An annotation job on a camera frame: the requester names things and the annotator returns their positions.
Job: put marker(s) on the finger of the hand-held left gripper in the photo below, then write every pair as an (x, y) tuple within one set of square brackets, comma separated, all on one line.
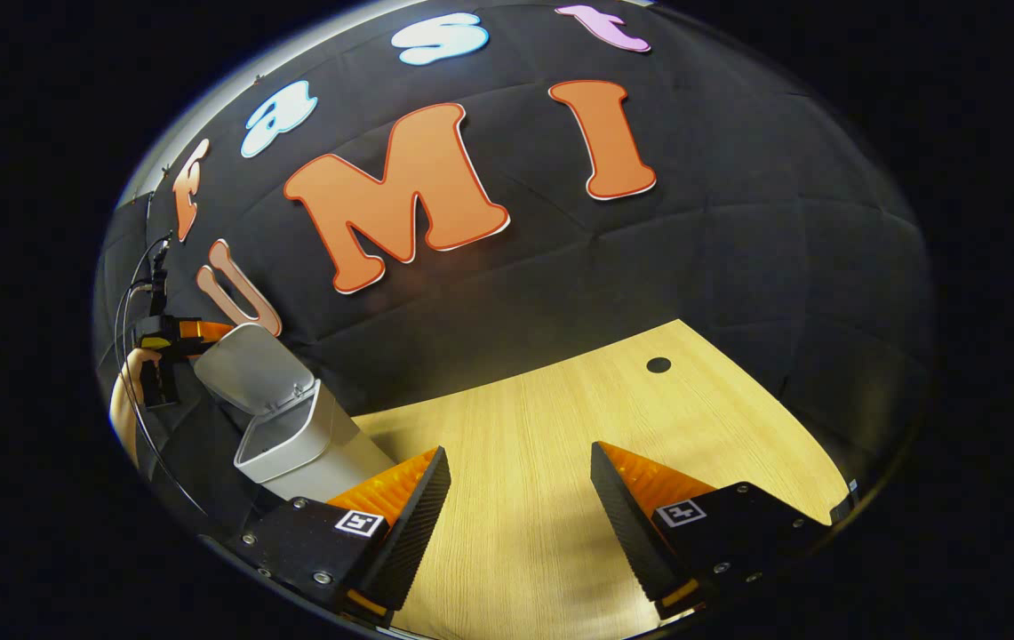
[(209, 331)]

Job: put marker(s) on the wooden desktop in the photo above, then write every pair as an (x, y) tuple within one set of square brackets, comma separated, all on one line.
[(560, 444)]

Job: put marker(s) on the white desktop garbage bin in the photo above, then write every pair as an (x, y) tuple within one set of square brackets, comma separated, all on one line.
[(293, 436)]

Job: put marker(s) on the black backdrop cloth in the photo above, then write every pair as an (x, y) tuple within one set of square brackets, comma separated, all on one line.
[(649, 267)]

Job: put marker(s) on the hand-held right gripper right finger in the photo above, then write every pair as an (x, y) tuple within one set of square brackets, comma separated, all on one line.
[(626, 524)]

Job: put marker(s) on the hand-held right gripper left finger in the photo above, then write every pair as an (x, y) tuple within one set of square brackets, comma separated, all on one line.
[(409, 533)]

